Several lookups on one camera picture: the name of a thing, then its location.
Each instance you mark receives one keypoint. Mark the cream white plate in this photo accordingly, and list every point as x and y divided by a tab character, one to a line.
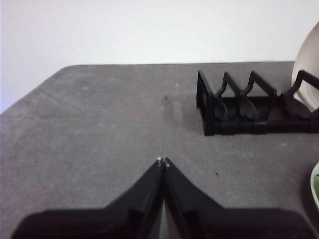
307	57

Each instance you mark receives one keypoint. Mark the green plate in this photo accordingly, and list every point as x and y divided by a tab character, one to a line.
316	189

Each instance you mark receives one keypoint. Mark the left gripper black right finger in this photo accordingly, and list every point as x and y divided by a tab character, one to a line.
224	224

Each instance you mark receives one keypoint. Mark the black plate rack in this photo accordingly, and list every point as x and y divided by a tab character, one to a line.
236	127

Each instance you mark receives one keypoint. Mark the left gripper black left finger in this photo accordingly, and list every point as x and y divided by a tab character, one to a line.
112	221

